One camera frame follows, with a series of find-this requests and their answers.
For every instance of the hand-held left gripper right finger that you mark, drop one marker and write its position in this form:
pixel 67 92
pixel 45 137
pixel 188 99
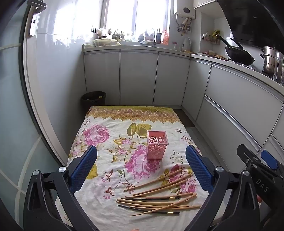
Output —
pixel 198 168

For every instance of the black wok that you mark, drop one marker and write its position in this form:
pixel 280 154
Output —
pixel 240 57

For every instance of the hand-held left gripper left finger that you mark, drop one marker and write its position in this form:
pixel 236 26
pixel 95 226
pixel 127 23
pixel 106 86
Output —
pixel 85 168

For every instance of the bunch of chopsticks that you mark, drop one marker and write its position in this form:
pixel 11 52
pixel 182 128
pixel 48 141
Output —
pixel 144 203

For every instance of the clear glass pitcher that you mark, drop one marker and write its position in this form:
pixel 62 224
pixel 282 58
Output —
pixel 279 68

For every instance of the dark teapot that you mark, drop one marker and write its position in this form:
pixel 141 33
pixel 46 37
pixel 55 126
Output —
pixel 142 38

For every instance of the dark wicker waste basket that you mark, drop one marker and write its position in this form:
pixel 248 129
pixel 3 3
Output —
pixel 93 101

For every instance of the grey lower kitchen cabinets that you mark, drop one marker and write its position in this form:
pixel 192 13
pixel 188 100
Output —
pixel 137 77

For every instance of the white kitchen countertop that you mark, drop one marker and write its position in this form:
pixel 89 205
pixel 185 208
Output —
pixel 133 47

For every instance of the black knife block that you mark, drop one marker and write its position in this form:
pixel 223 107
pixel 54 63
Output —
pixel 158 37

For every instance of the steel stock pot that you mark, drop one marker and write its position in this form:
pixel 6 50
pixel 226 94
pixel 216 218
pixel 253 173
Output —
pixel 269 60

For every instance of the small red-lidded jar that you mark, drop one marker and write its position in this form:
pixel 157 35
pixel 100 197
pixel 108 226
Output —
pixel 174 46

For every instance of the kitchen window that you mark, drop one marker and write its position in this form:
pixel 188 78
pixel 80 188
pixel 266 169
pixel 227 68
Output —
pixel 150 15

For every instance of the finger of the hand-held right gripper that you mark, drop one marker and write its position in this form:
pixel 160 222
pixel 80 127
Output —
pixel 269 159
pixel 246 155

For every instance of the row of small figurines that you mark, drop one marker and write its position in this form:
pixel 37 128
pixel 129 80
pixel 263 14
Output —
pixel 116 35

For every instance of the black pronged rack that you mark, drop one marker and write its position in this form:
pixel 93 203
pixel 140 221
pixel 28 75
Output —
pixel 93 30

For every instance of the wall spice rack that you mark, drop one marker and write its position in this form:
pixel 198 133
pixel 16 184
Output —
pixel 209 38

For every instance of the white jug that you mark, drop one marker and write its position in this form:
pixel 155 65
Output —
pixel 186 45

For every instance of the black range hood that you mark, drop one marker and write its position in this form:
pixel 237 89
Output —
pixel 255 22

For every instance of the red plastic container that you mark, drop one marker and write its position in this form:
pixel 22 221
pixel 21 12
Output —
pixel 165 37

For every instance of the white mixing bowl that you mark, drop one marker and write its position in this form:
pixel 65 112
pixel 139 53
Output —
pixel 102 42

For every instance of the white upper cabinets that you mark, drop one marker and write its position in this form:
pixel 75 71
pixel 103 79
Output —
pixel 203 3

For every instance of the white water heater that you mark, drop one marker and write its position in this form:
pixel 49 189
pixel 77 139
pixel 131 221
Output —
pixel 186 10

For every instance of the floral printed cloth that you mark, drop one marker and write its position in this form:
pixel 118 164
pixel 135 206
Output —
pixel 106 160

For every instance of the glass sliding door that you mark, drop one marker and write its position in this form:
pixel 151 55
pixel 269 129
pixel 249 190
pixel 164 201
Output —
pixel 13 111

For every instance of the pink perforated utensil holder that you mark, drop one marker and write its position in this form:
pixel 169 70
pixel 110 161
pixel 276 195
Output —
pixel 155 153

